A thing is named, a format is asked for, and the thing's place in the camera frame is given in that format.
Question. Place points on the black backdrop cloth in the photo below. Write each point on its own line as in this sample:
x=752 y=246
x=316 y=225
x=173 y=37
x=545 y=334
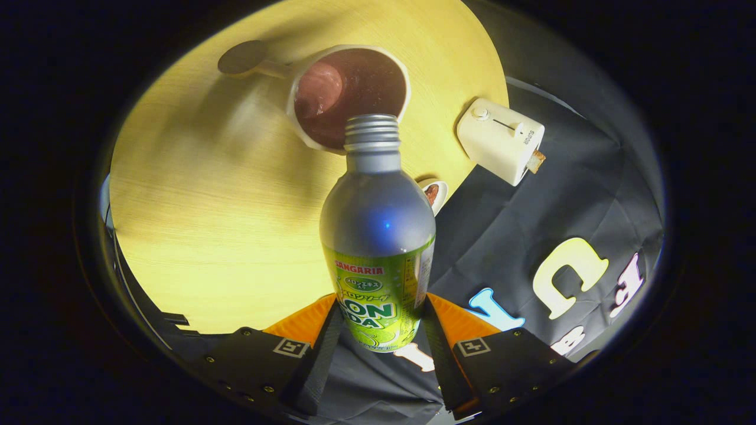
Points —
x=502 y=236

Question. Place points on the silver bottle with green label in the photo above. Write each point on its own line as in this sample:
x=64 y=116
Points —
x=378 y=224

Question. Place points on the toast slice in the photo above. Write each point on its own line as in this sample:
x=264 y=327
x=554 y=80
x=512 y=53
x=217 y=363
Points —
x=536 y=162

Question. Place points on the white round plate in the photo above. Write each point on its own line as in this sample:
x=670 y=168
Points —
x=442 y=199

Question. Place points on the brown meat piece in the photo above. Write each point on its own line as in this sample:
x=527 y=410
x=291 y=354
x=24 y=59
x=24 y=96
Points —
x=431 y=193

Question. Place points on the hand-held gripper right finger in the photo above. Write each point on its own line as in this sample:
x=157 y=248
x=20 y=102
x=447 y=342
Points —
x=444 y=369

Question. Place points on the wooden table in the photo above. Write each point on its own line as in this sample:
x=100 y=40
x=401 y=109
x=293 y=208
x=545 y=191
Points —
x=224 y=224

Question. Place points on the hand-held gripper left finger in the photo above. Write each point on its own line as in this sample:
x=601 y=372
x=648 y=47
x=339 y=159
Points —
x=319 y=369

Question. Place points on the white toaster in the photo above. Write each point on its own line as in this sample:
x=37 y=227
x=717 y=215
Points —
x=496 y=141

